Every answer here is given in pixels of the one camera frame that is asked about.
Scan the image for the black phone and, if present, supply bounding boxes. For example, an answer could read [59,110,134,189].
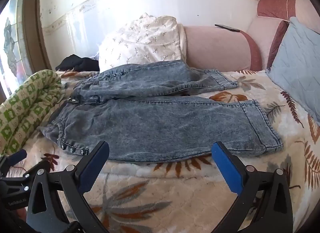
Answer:
[214,24,240,32]

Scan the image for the white cable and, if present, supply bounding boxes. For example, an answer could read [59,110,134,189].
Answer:
[286,0,300,24]

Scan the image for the brown wooden window frame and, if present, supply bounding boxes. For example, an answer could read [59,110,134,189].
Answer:
[22,0,52,73]

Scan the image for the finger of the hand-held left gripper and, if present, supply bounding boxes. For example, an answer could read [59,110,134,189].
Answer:
[0,149,28,173]

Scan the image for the black cloth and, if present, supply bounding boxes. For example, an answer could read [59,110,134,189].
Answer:
[55,54,100,72]

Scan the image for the white floral pillow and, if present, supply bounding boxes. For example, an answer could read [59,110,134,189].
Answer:
[98,14,187,72]

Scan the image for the grey-blue denim pants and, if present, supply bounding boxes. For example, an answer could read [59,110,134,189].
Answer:
[39,60,284,163]

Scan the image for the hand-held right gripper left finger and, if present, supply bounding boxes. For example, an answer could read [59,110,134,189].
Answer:
[26,141,110,233]

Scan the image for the cream leaf-print fleece blanket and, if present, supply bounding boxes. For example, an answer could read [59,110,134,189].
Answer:
[0,69,320,233]

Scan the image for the pink upholstered headboard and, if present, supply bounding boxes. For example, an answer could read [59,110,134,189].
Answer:
[184,0,320,72]

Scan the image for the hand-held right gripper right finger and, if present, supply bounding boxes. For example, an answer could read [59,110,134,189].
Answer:
[211,141,293,233]

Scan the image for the light blue quilted cushion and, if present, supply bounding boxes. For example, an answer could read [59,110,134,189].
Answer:
[266,17,320,126]

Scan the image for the green and cream patterned quilt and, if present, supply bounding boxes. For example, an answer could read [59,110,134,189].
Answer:
[0,70,66,156]

